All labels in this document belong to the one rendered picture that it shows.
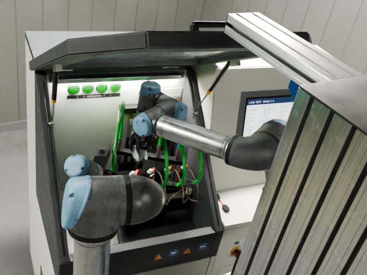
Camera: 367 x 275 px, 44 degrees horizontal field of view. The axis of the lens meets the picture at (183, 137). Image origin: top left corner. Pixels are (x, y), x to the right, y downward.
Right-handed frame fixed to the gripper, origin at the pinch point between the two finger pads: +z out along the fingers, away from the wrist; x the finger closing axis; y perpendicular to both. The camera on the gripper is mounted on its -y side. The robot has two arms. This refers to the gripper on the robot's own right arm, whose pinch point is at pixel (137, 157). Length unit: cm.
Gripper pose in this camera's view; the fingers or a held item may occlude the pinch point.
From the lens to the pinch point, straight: 186.3
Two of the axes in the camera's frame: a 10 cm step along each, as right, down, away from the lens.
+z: -1.7, 8.2, 5.5
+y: 3.9, 5.7, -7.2
